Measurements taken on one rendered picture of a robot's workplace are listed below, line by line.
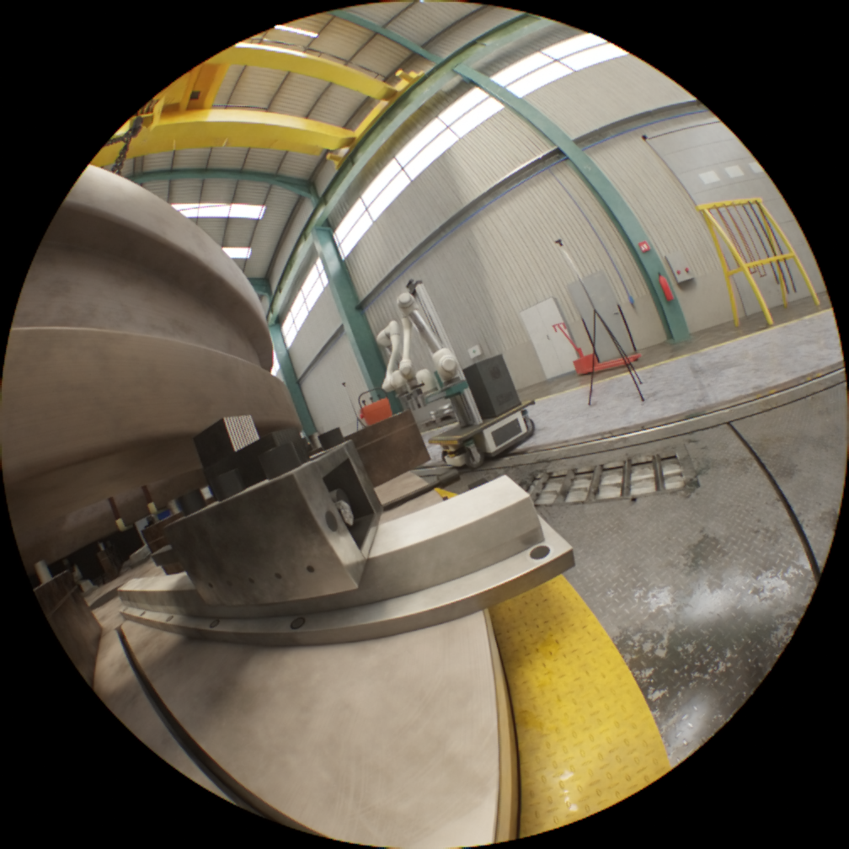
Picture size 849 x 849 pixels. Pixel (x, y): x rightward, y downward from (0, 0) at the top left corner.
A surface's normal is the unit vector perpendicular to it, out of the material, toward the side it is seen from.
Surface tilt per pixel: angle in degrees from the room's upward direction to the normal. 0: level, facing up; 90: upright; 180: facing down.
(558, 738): 0
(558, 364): 90
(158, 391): 90
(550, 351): 90
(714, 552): 0
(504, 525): 72
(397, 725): 0
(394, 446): 90
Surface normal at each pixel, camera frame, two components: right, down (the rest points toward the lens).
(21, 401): 0.91, -0.36
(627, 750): -0.38, -0.92
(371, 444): 0.37, -0.07
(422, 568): -0.10, -0.22
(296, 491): 0.02, 0.08
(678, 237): -0.65, 0.33
